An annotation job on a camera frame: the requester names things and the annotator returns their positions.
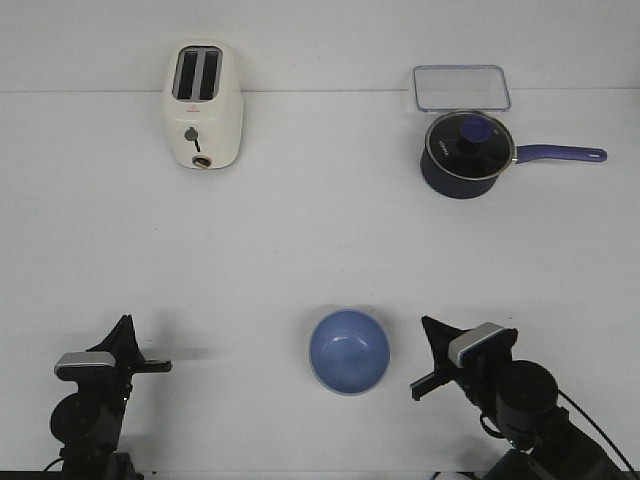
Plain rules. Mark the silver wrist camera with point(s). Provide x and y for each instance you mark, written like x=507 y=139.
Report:
x=486 y=336
x=73 y=366

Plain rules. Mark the white two-slot toaster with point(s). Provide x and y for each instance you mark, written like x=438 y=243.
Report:
x=203 y=106

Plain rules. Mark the clear plastic container lid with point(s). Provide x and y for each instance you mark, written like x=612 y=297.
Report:
x=444 y=88

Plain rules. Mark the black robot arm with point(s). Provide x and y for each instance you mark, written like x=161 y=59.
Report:
x=88 y=422
x=518 y=402

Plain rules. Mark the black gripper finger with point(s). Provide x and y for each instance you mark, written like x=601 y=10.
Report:
x=439 y=336
x=121 y=341

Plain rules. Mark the blue bowl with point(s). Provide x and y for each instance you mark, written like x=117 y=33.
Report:
x=349 y=352

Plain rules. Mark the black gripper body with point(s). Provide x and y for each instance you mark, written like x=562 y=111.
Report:
x=116 y=383
x=473 y=378

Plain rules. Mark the dark blue saucepan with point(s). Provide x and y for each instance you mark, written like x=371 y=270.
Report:
x=470 y=175

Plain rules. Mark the glass pot lid blue knob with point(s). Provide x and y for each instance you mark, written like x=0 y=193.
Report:
x=468 y=131

